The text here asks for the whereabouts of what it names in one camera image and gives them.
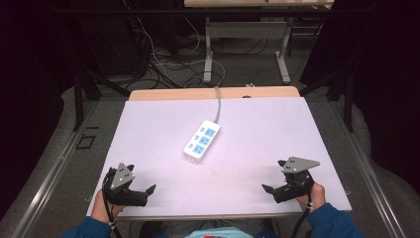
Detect person's right hand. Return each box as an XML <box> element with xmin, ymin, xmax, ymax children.
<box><xmin>295</xmin><ymin>181</ymin><xmax>327</xmax><ymax>213</ymax></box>

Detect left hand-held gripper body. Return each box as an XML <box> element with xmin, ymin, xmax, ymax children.
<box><xmin>102</xmin><ymin>163</ymin><xmax>149</xmax><ymax>207</ymax></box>

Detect white blue power strip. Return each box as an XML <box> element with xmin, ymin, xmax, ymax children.
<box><xmin>182</xmin><ymin>119</ymin><xmax>222</xmax><ymax>164</ymax></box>

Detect person's light blue torso clothing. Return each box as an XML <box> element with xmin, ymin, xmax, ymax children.
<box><xmin>183</xmin><ymin>226</ymin><xmax>256</xmax><ymax>238</ymax></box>

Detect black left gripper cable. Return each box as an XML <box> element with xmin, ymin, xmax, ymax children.
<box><xmin>101</xmin><ymin>179</ymin><xmax>124</xmax><ymax>238</ymax></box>

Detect grey power strip cable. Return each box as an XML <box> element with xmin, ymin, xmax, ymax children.
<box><xmin>212</xmin><ymin>85</ymin><xmax>223</xmax><ymax>124</ymax></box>

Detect grey metal desk frame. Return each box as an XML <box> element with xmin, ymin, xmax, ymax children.
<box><xmin>202</xmin><ymin>16</ymin><xmax>294</xmax><ymax>85</ymax></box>

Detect white table cover sheet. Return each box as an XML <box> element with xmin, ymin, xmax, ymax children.
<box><xmin>85</xmin><ymin>96</ymin><xmax>354</xmax><ymax>219</ymax></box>

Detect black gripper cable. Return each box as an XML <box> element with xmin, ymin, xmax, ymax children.
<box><xmin>289</xmin><ymin>193</ymin><xmax>314</xmax><ymax>238</ymax></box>
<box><xmin>101</xmin><ymin>179</ymin><xmax>124</xmax><ymax>238</ymax></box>

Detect aluminium floor rail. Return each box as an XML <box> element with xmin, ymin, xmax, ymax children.
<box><xmin>330</xmin><ymin>102</ymin><xmax>409</xmax><ymax>238</ymax></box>
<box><xmin>11</xmin><ymin>100</ymin><xmax>100</xmax><ymax>238</ymax></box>

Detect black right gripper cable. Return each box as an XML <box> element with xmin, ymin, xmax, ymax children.
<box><xmin>289</xmin><ymin>193</ymin><xmax>314</xmax><ymax>238</ymax></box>

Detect person's left hand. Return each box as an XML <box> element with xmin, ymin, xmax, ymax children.
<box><xmin>90</xmin><ymin>189</ymin><xmax>126</xmax><ymax>225</ymax></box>

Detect black metal stand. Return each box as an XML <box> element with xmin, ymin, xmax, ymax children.
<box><xmin>72</xmin><ymin>70</ymin><xmax>132</xmax><ymax>132</ymax></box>
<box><xmin>298</xmin><ymin>65</ymin><xmax>356</xmax><ymax>134</ymax></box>

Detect tangle of floor cables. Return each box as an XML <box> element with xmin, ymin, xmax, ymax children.
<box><xmin>122</xmin><ymin>0</ymin><xmax>229</xmax><ymax>90</ymax></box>

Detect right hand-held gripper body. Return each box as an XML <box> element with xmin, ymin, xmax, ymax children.
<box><xmin>272</xmin><ymin>156</ymin><xmax>322</xmax><ymax>204</ymax></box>

